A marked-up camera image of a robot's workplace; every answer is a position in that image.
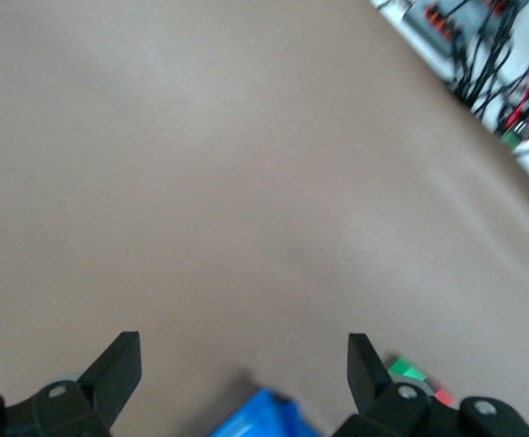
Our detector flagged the brown table mat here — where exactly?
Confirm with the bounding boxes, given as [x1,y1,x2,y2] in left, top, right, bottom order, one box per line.
[0,0,529,437]

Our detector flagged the blue plastic storage bin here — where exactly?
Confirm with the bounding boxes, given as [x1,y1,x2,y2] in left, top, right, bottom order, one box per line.
[208,386,325,437]

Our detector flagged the grey power strip orange switches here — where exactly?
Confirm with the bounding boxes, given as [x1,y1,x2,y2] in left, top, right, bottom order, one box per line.
[402,0,493,54]

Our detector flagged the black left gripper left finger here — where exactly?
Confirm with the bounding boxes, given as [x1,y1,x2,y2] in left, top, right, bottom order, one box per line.
[0,331,143,437]

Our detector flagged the green cube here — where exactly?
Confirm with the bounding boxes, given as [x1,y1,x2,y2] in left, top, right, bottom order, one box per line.
[387,356,429,382]

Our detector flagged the black cable bundle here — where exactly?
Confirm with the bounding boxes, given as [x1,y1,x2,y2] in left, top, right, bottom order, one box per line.
[445,0,529,122]

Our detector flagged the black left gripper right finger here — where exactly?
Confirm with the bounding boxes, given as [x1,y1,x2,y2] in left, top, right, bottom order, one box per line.
[331,332,529,437]

